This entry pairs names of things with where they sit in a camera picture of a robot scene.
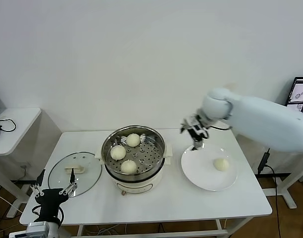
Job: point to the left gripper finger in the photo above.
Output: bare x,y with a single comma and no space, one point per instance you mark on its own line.
41,178
72,177

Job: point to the white steamed baozi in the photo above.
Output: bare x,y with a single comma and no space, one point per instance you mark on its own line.
133,140
221,164
118,152
128,166

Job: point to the grey laptop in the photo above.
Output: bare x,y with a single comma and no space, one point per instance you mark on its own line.
301,91

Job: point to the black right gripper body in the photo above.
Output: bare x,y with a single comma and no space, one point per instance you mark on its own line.
198,130

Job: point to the round white plate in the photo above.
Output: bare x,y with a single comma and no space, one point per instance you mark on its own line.
200,168

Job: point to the perforated steel steamer basket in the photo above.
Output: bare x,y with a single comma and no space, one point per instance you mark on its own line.
151,156

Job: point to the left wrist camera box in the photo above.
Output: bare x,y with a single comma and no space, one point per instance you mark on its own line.
37,228

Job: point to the white side desk with sticker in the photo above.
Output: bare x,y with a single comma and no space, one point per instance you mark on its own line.
288,188

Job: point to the white wall outlet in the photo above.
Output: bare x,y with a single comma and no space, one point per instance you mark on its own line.
23,164

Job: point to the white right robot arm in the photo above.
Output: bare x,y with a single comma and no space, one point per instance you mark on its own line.
260,124

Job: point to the white table leg frame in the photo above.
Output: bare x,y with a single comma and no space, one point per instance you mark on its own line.
151,232

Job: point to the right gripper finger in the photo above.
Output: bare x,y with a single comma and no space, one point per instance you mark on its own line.
195,146
200,145

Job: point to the round glass pot lid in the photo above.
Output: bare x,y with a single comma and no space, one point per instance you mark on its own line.
86,163

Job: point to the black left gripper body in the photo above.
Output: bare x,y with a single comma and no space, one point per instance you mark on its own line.
50,200

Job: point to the cream electric cooking pot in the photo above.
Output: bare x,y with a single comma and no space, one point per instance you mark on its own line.
136,186

